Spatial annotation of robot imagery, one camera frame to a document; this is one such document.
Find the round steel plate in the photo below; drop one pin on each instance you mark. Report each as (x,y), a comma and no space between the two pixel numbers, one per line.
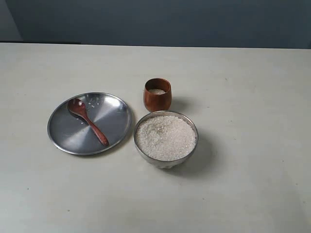
(72,134)

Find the steel bowl of rice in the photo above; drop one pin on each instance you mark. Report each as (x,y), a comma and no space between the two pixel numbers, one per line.
(165,138)

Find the dark red wooden spoon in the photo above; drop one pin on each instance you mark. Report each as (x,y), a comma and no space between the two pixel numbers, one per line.
(77,107)

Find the brown wooden cup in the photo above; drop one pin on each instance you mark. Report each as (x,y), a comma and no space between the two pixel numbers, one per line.
(157,102)

